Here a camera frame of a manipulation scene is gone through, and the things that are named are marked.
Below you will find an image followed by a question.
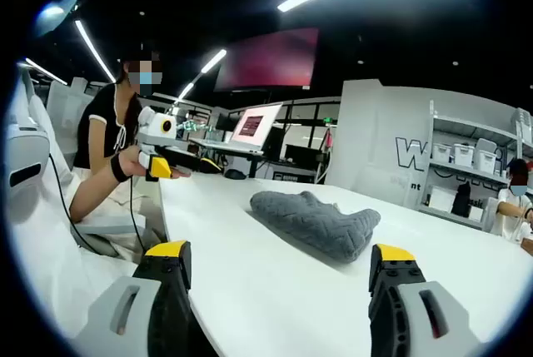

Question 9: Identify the grey towel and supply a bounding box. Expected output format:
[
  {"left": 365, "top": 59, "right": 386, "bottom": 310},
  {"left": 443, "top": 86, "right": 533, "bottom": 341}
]
[{"left": 249, "top": 190, "right": 382, "bottom": 265}]

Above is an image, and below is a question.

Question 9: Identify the open silver laptop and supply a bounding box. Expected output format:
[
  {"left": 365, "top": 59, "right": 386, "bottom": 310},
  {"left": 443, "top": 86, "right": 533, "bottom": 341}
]
[{"left": 189, "top": 102, "right": 284, "bottom": 155}]

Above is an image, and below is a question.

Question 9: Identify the person's left hand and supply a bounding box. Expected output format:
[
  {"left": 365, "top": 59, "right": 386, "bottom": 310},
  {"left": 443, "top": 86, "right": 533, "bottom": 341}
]
[{"left": 117, "top": 151, "right": 193, "bottom": 181}]

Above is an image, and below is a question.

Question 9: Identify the green white mechanical device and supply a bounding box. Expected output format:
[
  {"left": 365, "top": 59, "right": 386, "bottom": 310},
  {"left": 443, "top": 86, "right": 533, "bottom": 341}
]
[{"left": 177, "top": 119, "right": 213, "bottom": 134}]

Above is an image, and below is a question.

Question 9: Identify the laptop stand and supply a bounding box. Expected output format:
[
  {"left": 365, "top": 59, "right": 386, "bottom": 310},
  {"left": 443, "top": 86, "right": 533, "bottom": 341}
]
[{"left": 187, "top": 146, "right": 267, "bottom": 179}]

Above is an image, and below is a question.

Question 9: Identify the white high-back chair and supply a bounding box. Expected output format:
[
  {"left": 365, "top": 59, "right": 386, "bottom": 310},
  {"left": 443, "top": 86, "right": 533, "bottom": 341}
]
[{"left": 45, "top": 77, "right": 99, "bottom": 166}]

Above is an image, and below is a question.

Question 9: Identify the white cardboard box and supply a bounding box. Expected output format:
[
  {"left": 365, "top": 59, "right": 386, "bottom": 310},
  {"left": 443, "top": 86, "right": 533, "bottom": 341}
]
[{"left": 428, "top": 186, "right": 457, "bottom": 212}]

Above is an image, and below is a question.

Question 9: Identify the black labelled case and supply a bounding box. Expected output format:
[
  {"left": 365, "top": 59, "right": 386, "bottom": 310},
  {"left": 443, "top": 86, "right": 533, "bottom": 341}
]
[{"left": 269, "top": 168, "right": 320, "bottom": 186}]

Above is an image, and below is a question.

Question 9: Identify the black backpack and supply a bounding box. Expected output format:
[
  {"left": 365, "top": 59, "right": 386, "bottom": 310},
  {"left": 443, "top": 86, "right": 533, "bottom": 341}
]
[{"left": 451, "top": 184, "right": 474, "bottom": 216}]

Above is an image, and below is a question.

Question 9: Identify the white worn device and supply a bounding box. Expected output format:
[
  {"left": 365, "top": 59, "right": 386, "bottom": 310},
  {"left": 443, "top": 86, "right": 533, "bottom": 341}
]
[{"left": 4, "top": 123, "right": 52, "bottom": 208}]

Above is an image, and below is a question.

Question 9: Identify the row of white storage bins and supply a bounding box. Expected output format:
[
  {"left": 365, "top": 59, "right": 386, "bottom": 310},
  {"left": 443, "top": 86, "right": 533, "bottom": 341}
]
[{"left": 431, "top": 107, "right": 533, "bottom": 175}]

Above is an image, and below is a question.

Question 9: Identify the white lettered partition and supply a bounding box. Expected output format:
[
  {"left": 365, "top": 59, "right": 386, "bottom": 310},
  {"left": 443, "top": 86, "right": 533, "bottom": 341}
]
[{"left": 324, "top": 80, "right": 434, "bottom": 211}]

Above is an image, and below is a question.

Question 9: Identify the white metal shelving rack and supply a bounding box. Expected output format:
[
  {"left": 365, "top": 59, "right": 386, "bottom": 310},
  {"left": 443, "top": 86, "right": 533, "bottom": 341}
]
[{"left": 418, "top": 101, "right": 533, "bottom": 229}]

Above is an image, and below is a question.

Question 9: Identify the black wrist strap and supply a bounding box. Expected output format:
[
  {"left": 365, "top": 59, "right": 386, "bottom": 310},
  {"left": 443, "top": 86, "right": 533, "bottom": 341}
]
[{"left": 110, "top": 152, "right": 130, "bottom": 183}]

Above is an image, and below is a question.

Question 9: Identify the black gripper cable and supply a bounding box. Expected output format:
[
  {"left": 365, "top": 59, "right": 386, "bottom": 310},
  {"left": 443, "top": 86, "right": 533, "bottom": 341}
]
[{"left": 127, "top": 176, "right": 147, "bottom": 256}]

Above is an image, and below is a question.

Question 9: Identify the black device cable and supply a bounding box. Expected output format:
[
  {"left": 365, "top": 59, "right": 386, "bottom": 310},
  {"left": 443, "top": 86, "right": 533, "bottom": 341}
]
[{"left": 48, "top": 152, "right": 122, "bottom": 258}]

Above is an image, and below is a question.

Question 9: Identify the large wall monitor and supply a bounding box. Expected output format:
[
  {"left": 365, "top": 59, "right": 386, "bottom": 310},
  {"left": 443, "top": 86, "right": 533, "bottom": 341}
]
[{"left": 212, "top": 27, "right": 321, "bottom": 92}]

